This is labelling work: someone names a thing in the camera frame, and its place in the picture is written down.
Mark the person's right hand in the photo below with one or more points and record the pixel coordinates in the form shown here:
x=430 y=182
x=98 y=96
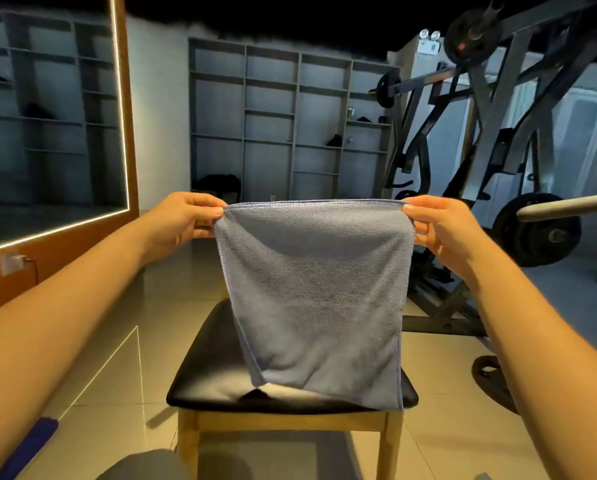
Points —
x=443 y=233

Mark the white twin-lamp wall light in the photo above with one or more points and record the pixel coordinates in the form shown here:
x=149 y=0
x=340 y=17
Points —
x=430 y=40

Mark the person's right forearm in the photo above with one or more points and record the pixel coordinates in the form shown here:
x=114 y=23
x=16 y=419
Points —
x=548 y=365

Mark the white wall socket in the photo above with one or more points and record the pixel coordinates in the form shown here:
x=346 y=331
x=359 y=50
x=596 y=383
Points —
x=11 y=263

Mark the grey shelf unit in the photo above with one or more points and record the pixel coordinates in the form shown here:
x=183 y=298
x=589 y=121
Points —
x=288 y=115

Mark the dark blue mat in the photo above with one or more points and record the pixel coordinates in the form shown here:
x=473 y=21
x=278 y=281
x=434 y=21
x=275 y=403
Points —
x=26 y=450

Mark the person's left hand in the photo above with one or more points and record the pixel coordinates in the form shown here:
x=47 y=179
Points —
x=183 y=223

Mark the person's left leg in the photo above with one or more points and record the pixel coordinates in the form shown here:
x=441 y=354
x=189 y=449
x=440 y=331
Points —
x=143 y=467

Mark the pale barbell bar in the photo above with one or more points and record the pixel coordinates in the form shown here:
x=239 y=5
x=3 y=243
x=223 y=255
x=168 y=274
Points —
x=568 y=206

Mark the person's left forearm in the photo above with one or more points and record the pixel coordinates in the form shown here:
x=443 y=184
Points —
x=48 y=325

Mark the single blue-grey towel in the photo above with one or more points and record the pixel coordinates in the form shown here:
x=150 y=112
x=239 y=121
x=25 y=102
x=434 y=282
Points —
x=318 y=295

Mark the mounted black weight plate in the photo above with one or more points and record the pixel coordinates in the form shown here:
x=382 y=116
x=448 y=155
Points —
x=538 y=230

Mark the wooden chair with black seat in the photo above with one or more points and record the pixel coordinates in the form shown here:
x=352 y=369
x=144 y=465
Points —
x=208 y=375

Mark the black and grey gym machine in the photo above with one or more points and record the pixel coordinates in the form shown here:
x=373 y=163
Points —
x=498 y=115

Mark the loose black weight plate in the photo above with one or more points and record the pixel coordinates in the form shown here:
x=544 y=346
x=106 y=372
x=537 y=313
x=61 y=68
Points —
x=493 y=380

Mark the wall mirror with light strip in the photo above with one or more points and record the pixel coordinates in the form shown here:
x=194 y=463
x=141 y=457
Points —
x=43 y=105

